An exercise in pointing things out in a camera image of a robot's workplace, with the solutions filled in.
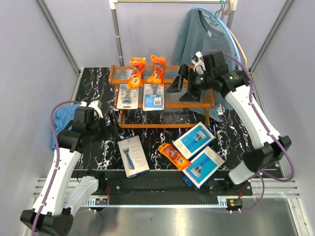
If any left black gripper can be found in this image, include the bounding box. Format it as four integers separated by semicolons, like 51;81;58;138
87;112;123;142

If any light blue clothes hanger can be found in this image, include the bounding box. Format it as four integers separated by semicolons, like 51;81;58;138
198;7;243;70

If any wooden clothes hanger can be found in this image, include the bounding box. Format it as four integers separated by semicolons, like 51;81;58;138
220;0;248;67

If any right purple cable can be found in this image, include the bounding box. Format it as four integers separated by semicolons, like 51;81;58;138
200;50;296;213

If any Gillette razor pack on shelf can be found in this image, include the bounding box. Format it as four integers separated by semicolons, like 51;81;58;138
117;84;139;110

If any white Harry's razor box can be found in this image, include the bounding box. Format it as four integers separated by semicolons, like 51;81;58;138
118;136;150;178

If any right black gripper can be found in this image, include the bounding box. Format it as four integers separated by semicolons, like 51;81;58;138
165;63;214;103

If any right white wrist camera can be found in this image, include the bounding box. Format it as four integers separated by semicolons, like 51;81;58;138
191;51;206;75

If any blue cloth hat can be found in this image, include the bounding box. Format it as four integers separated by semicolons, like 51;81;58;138
50;101;80;150

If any orange wooden three-tier shelf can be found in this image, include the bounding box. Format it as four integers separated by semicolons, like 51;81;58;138
108;65;215;128

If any teal t-shirt on hanger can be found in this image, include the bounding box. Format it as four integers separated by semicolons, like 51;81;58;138
172;7;235;122

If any blue razor box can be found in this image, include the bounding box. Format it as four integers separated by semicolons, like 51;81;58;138
172;122;215;160
182;147;225;189

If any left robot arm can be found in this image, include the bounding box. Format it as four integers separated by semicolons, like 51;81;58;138
20;100;119;236

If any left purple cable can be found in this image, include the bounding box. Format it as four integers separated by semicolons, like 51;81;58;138
31;100;103;236

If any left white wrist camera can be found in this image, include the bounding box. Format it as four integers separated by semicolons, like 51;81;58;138
80;100;103;118

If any purple cable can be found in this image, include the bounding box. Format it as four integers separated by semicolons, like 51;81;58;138
200;50;296;213
31;100;103;236

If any blue razor box lower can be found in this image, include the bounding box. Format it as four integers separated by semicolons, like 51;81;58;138
182;147;225;189

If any metal clothes rack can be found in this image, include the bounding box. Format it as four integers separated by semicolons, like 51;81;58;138
109;0;238;66

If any orange BIC razor bag front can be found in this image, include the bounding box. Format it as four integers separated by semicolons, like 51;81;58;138
127;58;146;89

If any Gillette razor blister pack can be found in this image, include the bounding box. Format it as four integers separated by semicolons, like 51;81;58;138
142;84;164;111

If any blue razor box upper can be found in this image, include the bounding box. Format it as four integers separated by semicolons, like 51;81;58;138
172;122;215;160

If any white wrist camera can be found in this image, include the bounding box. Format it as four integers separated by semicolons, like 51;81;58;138
80;100;103;118
191;51;206;75

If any orange bic razor bag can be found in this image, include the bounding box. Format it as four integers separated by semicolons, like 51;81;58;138
147;55;166;86
158;143;191;171
127;58;146;89

